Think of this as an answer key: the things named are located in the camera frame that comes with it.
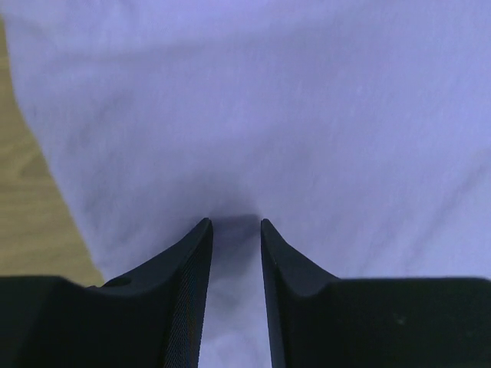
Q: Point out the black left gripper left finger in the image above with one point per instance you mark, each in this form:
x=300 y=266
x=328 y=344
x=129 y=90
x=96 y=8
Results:
x=151 y=316

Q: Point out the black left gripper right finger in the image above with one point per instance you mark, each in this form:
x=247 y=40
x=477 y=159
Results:
x=318 y=320

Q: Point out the lavender t shirt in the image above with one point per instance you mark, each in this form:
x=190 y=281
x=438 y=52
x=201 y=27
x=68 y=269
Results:
x=361 y=129

